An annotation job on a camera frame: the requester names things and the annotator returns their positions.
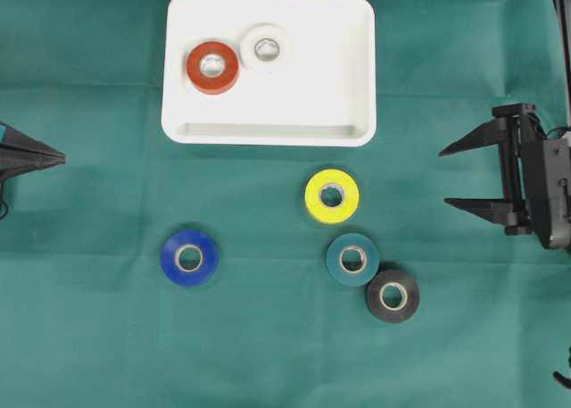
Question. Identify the green table cloth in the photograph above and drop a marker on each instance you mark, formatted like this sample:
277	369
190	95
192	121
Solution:
88	318

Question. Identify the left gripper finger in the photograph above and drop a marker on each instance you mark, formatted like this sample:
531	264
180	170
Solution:
12	167
13	139

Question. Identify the white tape roll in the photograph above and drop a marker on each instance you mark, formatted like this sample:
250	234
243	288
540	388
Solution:
266	48

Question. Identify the black tape roll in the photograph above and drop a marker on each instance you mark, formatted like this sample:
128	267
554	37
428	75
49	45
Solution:
393	296

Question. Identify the black frame post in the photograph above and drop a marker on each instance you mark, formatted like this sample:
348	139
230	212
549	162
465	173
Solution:
562	8

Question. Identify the blue tape roll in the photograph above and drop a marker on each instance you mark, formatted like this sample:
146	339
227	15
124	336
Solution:
189	258

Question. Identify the white plastic tray case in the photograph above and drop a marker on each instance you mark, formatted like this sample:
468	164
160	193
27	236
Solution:
326	96

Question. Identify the red tape roll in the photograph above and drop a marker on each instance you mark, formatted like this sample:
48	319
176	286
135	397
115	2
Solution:
212	67

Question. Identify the black hook at edge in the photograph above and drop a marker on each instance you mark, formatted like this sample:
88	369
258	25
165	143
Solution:
563	380

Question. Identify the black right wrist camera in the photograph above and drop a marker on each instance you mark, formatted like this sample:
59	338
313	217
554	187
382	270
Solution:
546	170

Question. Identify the teal green tape roll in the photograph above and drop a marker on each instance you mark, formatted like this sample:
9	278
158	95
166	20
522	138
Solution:
352	259

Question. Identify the yellow tape roll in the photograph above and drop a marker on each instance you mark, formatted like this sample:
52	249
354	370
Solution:
331	196

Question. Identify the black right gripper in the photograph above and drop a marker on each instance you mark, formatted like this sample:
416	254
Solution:
512	126

